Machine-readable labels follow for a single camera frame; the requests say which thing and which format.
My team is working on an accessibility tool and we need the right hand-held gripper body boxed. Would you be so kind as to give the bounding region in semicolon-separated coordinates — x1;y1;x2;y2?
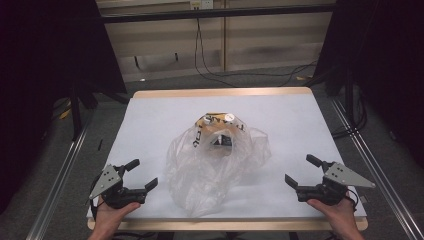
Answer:
295;160;377;207

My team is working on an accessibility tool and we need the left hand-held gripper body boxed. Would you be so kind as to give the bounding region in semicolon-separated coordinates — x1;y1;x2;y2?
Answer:
88;163;148;210

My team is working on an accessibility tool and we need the clear printed plastic bag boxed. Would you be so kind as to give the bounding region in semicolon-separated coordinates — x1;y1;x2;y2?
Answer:
165;112;273;218

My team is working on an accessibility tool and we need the yellow snack packet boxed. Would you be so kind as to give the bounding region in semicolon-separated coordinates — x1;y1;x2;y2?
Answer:
192;112;248;158

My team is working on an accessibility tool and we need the person's left hand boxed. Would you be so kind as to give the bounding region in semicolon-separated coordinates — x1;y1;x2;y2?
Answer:
94;195;142;234

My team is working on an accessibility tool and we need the person's right hand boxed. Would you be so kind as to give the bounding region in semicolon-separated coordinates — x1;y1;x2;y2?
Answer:
306;191;360;234

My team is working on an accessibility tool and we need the black stand leg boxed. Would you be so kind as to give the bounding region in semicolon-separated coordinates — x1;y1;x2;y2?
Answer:
344;66;356;125
68;84;84;142

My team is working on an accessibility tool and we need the wooden table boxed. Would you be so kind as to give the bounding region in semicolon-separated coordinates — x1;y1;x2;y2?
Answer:
87;87;369;232

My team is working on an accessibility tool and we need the dark curtain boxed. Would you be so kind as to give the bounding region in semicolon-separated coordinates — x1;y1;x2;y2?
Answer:
0;0;128;214
314;0;424;168

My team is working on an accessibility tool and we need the black horizontal bar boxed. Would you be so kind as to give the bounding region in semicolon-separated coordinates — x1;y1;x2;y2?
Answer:
101;4;336;24

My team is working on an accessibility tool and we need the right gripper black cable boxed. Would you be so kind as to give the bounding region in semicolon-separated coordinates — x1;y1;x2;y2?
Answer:
345;194;360;212

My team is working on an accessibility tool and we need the metal floor rail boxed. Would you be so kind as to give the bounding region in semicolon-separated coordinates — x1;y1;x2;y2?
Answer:
329;98;424;240
26;123;95;240

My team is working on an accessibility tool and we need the black cable bundle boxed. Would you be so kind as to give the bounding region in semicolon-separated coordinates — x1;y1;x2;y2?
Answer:
331;86;368;140

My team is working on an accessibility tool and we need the white wall socket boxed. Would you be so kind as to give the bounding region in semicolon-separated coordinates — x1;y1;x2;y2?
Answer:
189;0;214;10

